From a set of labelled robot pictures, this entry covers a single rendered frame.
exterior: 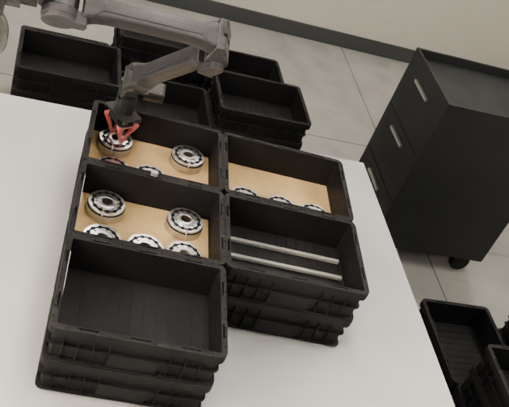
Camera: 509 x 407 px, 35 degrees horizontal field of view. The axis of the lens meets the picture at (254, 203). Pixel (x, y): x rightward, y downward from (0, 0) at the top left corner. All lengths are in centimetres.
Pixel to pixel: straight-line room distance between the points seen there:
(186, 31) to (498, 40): 428
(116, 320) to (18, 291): 31
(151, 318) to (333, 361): 56
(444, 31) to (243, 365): 396
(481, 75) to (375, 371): 188
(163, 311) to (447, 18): 405
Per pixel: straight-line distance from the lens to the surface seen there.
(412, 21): 566
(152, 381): 192
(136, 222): 224
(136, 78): 223
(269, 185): 255
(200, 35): 188
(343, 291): 215
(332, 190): 260
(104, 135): 246
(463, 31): 583
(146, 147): 252
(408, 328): 252
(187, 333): 201
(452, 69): 376
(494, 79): 388
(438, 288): 393
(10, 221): 235
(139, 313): 201
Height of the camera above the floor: 229
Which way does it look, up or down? 36 degrees down
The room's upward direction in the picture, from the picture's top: 23 degrees clockwise
